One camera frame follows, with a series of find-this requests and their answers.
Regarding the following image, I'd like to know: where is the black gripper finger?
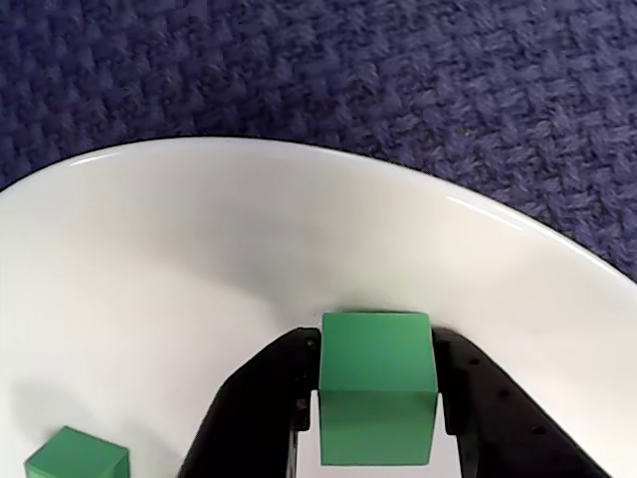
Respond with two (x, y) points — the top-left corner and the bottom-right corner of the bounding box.
(431, 328), (611, 478)
(177, 327), (322, 478)

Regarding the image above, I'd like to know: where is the white round plate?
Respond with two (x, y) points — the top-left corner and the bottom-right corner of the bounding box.
(0, 135), (637, 478)

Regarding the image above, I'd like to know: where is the blue woven tablecloth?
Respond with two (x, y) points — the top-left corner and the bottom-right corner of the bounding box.
(0, 0), (637, 288)

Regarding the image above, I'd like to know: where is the green cube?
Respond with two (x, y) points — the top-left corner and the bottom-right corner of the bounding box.
(23, 425), (131, 478)
(318, 311), (439, 468)

